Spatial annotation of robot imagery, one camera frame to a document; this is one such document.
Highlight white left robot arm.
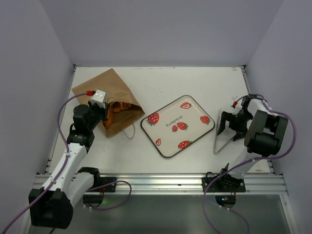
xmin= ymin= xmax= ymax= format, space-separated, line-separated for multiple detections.
xmin=29 ymin=102 xmax=119 ymax=230

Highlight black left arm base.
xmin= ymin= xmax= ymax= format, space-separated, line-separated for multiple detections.
xmin=73 ymin=175 xmax=117 ymax=208

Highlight aluminium front frame rail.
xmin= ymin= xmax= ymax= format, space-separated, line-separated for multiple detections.
xmin=34 ymin=172 xmax=288 ymax=195

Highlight brown paper bag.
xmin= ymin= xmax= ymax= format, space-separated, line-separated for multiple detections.
xmin=72 ymin=68 xmax=145 ymax=137

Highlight round yellow fake pastry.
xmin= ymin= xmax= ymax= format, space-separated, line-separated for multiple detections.
xmin=113 ymin=102 xmax=132 ymax=113

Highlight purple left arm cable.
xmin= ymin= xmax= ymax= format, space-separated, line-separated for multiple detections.
xmin=0 ymin=90 xmax=132 ymax=234

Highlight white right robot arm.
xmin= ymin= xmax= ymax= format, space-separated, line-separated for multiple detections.
xmin=214 ymin=94 xmax=288 ymax=192

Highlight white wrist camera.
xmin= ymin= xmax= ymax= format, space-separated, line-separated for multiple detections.
xmin=89 ymin=90 xmax=107 ymax=109
xmin=231 ymin=97 xmax=243 ymax=115

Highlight metal tongs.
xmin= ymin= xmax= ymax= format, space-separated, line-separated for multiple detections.
xmin=213 ymin=109 xmax=236 ymax=154

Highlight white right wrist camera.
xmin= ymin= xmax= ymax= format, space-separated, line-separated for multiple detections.
xmin=231 ymin=97 xmax=243 ymax=115

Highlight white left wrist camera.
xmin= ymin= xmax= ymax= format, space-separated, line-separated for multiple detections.
xmin=89 ymin=90 xmax=107 ymax=109

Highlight strawberry pattern tray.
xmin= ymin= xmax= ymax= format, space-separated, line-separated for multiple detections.
xmin=140 ymin=95 xmax=215 ymax=159

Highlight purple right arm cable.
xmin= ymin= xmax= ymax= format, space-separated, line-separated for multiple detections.
xmin=202 ymin=95 xmax=297 ymax=234

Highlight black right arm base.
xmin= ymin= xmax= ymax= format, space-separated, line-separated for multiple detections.
xmin=201 ymin=168 xmax=246 ymax=209

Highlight long orange fake baguette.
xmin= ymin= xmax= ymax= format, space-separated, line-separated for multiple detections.
xmin=103 ymin=104 xmax=114 ymax=129

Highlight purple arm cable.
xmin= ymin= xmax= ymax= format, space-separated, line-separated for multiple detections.
xmin=202 ymin=95 xmax=297 ymax=234
xmin=0 ymin=90 xmax=132 ymax=234

